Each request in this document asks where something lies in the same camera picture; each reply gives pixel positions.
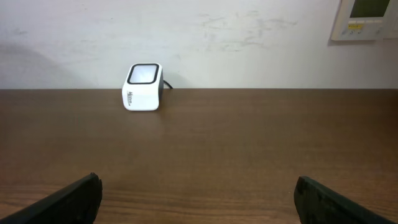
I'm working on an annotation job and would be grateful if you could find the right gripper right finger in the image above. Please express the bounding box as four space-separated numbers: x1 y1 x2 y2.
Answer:
294 176 395 224

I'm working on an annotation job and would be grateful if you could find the white wall control panel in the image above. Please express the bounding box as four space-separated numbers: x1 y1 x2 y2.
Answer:
331 0 397 41

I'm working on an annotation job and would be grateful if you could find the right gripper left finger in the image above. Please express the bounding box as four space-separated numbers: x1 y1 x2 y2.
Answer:
1 173 103 224

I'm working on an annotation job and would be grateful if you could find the white barcode scanner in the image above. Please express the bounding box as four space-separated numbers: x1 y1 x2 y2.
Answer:
121 63 164 111

